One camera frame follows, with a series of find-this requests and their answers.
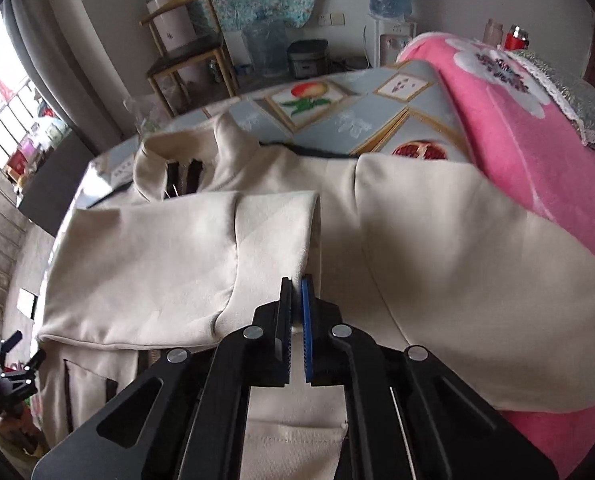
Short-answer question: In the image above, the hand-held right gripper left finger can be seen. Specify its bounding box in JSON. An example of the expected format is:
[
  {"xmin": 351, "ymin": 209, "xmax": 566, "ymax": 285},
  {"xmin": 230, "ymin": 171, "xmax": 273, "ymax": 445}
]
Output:
[{"xmin": 32, "ymin": 276, "xmax": 294, "ymax": 480}]

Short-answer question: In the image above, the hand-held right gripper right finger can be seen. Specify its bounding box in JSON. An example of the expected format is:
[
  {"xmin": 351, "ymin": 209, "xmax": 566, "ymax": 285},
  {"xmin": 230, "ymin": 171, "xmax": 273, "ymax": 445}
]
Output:
[{"xmin": 300, "ymin": 274, "xmax": 561, "ymax": 480}]

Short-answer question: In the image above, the cream zip jacket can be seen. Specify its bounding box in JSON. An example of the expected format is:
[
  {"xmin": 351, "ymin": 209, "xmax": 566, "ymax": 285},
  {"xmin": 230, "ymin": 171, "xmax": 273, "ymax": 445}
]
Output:
[{"xmin": 36, "ymin": 112, "xmax": 595, "ymax": 480}]

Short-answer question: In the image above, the fruit print tablecloth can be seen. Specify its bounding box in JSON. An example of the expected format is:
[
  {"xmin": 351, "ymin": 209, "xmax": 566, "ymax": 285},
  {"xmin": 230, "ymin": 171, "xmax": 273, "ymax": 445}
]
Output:
[{"xmin": 52, "ymin": 57, "xmax": 473, "ymax": 241}]

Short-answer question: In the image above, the clear plastic bag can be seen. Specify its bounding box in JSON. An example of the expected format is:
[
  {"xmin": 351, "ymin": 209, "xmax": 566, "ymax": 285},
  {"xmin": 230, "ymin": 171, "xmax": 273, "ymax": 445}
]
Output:
[{"xmin": 122, "ymin": 95, "xmax": 163, "ymax": 136}]

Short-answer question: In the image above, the grey rice cooker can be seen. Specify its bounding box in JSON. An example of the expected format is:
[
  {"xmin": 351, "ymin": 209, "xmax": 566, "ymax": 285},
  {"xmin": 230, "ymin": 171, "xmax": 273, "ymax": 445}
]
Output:
[{"xmin": 288, "ymin": 39, "xmax": 329, "ymax": 79}]

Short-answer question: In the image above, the empty clear water jug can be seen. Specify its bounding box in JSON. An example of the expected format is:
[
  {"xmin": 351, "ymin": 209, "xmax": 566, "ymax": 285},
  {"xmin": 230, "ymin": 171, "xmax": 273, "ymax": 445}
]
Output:
[{"xmin": 242, "ymin": 20, "xmax": 288, "ymax": 77}]

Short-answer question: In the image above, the dark cabinet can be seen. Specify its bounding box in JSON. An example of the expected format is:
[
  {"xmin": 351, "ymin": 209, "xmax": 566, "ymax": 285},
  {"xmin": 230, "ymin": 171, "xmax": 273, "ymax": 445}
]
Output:
[{"xmin": 18, "ymin": 130, "xmax": 103, "ymax": 236}]

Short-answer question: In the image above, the pink floral blanket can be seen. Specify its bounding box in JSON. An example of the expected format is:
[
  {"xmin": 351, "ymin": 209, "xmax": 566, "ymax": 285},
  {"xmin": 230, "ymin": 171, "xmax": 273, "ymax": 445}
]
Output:
[{"xmin": 396, "ymin": 31, "xmax": 595, "ymax": 480}]

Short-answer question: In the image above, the wooden chair with dark seat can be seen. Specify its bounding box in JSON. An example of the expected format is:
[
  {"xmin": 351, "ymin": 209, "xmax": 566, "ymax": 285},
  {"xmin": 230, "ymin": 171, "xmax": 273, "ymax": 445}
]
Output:
[{"xmin": 139, "ymin": 0, "xmax": 241, "ymax": 116}]

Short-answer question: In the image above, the white water dispenser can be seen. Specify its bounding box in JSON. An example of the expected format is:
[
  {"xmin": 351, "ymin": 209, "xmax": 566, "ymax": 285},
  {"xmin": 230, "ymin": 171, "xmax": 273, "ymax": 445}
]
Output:
[{"xmin": 375, "ymin": 17, "xmax": 418, "ymax": 67}]

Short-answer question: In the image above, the black clamp stand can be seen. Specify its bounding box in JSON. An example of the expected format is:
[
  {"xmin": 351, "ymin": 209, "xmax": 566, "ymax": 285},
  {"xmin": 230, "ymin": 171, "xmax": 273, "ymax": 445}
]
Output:
[{"xmin": 0, "ymin": 330, "xmax": 46, "ymax": 416}]

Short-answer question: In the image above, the white cylinder box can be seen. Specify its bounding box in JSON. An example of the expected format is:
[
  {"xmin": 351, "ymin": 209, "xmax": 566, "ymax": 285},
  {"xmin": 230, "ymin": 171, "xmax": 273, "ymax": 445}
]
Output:
[{"xmin": 146, "ymin": 0, "xmax": 198, "ymax": 53}]

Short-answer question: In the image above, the grey curtain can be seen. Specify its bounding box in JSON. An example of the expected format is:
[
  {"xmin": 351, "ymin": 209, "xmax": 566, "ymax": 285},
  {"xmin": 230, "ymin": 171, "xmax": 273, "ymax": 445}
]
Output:
[{"xmin": 5, "ymin": 0, "xmax": 143, "ymax": 146}]

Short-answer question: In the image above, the red bottle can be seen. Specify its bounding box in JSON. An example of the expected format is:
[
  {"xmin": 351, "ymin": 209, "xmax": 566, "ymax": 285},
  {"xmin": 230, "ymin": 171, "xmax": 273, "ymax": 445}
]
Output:
[{"xmin": 505, "ymin": 24, "xmax": 531, "ymax": 51}]

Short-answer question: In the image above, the silver quilted cloth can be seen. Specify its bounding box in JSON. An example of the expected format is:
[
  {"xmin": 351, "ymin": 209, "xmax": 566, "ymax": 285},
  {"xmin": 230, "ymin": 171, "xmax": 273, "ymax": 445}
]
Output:
[{"xmin": 507, "ymin": 49, "xmax": 595, "ymax": 153}]

